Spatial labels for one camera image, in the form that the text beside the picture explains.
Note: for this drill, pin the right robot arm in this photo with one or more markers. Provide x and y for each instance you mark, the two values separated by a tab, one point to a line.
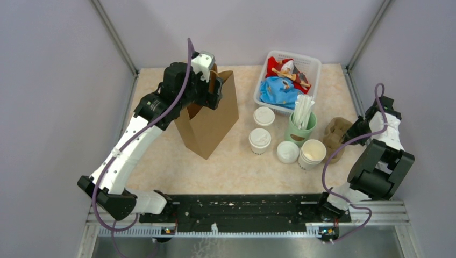
382	166

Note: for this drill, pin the green straw holder cup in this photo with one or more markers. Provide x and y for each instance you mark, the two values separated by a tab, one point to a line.
300	136

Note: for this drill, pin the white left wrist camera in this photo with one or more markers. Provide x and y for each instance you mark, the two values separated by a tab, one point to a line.
203	62

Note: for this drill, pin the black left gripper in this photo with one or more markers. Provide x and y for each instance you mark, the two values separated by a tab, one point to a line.
208	99

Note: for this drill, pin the white plastic basket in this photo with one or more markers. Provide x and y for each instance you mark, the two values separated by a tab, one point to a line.
306	64

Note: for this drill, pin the brown paper bag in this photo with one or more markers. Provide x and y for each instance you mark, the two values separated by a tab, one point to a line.
201	128

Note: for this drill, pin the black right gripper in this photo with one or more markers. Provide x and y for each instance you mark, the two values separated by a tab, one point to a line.
350	134

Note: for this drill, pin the white cup lid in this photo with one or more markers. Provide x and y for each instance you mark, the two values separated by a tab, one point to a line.
263	115
259	137

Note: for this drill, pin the blue snack packet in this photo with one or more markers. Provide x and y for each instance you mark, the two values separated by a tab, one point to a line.
279	92

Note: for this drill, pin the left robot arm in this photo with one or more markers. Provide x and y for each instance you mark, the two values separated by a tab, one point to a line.
182	86

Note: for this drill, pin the red snack packet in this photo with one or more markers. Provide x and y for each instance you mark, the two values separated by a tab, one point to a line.
287	69

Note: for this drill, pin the stack of paper cups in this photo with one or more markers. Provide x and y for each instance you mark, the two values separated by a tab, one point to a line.
312	153

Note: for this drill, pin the brown cardboard cup carrier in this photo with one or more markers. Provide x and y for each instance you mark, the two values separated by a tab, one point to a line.
334	135

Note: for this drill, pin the stack of white lids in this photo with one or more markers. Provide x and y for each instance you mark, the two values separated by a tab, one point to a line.
287	152

